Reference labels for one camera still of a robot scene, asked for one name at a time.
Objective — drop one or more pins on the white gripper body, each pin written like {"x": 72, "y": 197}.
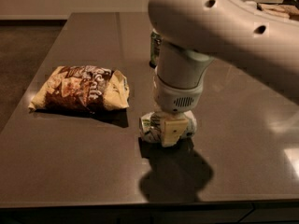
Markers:
{"x": 176, "y": 97}

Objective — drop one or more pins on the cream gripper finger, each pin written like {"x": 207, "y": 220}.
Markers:
{"x": 172, "y": 130}

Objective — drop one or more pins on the white 7up can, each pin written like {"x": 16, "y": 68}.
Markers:
{"x": 150, "y": 125}

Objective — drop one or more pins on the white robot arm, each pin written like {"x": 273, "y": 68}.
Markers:
{"x": 194, "y": 33}

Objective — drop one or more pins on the green soda can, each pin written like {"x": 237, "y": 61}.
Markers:
{"x": 155, "y": 43}

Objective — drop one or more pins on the brown chip bag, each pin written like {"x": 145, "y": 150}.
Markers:
{"x": 86, "y": 89}

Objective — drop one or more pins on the brown packets in basket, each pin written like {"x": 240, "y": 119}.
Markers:
{"x": 285, "y": 11}

